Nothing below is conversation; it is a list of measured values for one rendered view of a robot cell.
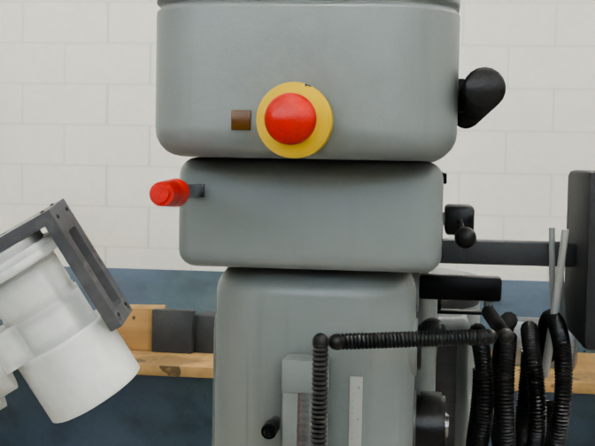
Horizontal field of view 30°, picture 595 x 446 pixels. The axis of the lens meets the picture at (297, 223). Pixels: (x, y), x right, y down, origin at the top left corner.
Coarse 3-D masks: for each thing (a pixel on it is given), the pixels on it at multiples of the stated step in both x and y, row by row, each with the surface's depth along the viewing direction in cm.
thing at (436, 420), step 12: (420, 396) 116; (432, 396) 115; (444, 396) 116; (420, 408) 114; (432, 408) 114; (444, 408) 114; (420, 420) 113; (432, 420) 113; (444, 420) 113; (420, 432) 113; (432, 432) 113; (444, 432) 113; (420, 444) 113; (432, 444) 113; (444, 444) 114
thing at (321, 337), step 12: (324, 336) 90; (324, 348) 90; (324, 360) 90; (324, 372) 91; (324, 384) 90; (312, 396) 91; (324, 396) 91; (312, 408) 91; (324, 408) 91; (312, 420) 91; (324, 420) 91; (312, 432) 91; (324, 432) 91; (312, 444) 91; (324, 444) 91
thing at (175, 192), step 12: (168, 180) 89; (180, 180) 91; (156, 192) 86; (168, 192) 86; (180, 192) 88; (192, 192) 95; (204, 192) 100; (156, 204) 87; (168, 204) 87; (180, 204) 91
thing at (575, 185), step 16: (576, 176) 138; (592, 176) 128; (576, 192) 138; (592, 192) 128; (576, 208) 138; (592, 208) 128; (576, 224) 137; (592, 224) 128; (576, 240) 137; (592, 240) 128; (576, 256) 136; (592, 256) 128; (576, 272) 136; (592, 272) 128; (576, 288) 136; (592, 288) 128; (576, 304) 135; (592, 304) 128; (576, 320) 135; (592, 320) 129; (576, 336) 135; (592, 336) 129
